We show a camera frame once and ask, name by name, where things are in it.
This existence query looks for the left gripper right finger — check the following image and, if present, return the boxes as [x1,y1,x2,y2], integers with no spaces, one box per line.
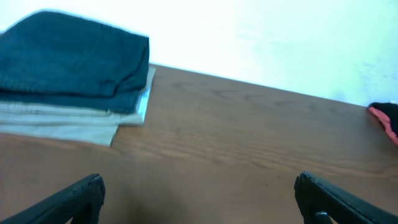
[294,172,397,224]

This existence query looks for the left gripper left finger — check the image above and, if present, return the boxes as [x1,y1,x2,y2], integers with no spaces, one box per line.
[2,174,106,224]

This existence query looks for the navy blue shorts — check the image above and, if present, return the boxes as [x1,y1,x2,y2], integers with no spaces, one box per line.
[1,11,149,113]

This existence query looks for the folded khaki shorts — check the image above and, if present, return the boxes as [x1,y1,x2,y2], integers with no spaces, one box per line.
[1,67,156,146]

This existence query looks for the red garment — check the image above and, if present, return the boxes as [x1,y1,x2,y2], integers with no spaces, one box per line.
[368,107,397,145]

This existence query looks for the black garment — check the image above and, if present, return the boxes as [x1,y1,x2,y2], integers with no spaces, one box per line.
[368,103,397,134]

